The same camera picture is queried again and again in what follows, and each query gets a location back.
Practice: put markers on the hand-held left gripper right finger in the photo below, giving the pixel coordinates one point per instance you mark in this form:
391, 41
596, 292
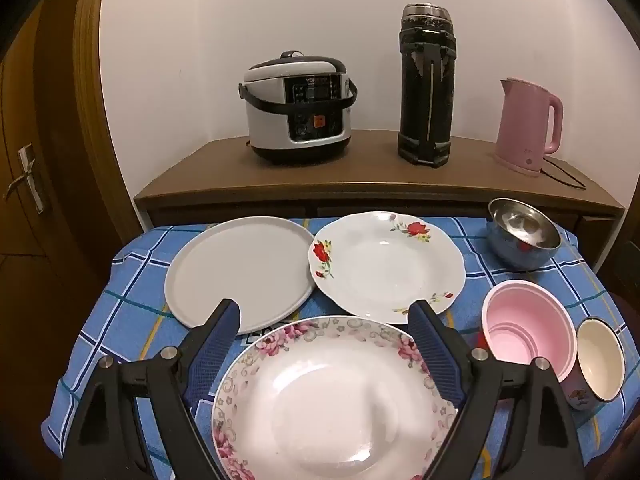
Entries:
432, 347

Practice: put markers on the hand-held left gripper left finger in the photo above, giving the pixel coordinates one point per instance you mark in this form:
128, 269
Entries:
220, 342

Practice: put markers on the plain grey plate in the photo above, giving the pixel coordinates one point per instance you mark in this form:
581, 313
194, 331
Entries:
240, 270

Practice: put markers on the white plate with red flowers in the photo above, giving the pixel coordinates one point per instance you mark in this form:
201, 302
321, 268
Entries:
385, 265

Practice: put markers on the pink plastic bowl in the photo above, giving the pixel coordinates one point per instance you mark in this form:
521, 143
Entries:
525, 320

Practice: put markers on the floral white bowl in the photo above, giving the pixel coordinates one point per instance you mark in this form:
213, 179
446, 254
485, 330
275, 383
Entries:
325, 400

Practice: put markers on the stainless steel bowl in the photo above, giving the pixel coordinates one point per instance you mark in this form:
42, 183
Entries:
515, 255

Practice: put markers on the cream enamel bowl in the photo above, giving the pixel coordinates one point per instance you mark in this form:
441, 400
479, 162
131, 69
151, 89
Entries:
600, 360

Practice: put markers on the blue plaid tablecloth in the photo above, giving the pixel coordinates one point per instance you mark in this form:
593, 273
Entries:
125, 285

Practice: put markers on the brown wooden door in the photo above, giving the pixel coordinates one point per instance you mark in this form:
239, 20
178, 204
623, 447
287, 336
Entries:
45, 285

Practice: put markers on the brown wooden cabinet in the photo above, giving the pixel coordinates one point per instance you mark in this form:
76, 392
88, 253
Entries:
350, 175

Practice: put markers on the pink electric kettle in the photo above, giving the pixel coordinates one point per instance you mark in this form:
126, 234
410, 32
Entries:
520, 125

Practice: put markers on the silver black rice cooker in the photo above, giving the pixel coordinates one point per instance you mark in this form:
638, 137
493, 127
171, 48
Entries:
277, 110

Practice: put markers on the tall black thermos flask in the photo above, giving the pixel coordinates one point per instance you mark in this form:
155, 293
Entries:
425, 90

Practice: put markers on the wooden door frame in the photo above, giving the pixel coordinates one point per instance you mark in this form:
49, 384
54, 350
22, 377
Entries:
90, 85

